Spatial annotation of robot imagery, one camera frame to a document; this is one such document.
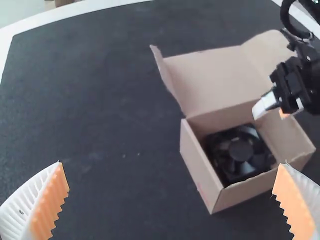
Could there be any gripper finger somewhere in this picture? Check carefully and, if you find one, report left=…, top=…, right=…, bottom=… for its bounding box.
left=271, top=162, right=320, bottom=240
left=0, top=160, right=71, bottom=240

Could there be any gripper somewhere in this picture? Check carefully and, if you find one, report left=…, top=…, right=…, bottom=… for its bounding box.
left=251, top=55, right=320, bottom=122

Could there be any black square fan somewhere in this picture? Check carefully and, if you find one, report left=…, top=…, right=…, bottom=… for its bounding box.
left=203, top=123, right=278, bottom=188

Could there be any cardboard box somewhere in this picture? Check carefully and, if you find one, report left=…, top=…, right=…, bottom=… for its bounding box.
left=149, top=29, right=317, bottom=215

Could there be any black mat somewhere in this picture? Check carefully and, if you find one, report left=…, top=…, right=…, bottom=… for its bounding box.
left=0, top=0, right=320, bottom=240

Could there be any black cable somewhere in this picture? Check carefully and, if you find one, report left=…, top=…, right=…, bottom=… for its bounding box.
left=279, top=0, right=315, bottom=40

